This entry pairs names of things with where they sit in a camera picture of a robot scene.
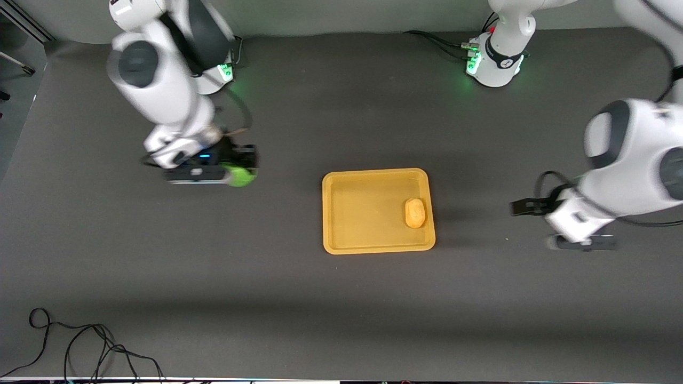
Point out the yellow potato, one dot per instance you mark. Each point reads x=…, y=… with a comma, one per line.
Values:
x=415, y=213

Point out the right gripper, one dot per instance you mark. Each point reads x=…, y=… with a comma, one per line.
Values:
x=235, y=155

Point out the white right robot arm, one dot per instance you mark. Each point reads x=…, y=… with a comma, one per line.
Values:
x=160, y=85

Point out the green apple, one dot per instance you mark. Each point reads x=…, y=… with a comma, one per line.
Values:
x=241, y=177

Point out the orange plastic tray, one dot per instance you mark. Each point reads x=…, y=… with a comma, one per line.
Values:
x=368, y=229

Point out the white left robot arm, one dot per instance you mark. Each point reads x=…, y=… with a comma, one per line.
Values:
x=635, y=154

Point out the dark grey table mat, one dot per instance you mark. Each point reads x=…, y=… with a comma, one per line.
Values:
x=341, y=298

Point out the aluminium frame rail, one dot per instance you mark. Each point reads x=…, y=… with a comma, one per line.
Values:
x=26, y=21

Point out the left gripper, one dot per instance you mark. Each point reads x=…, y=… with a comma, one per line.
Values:
x=545, y=205

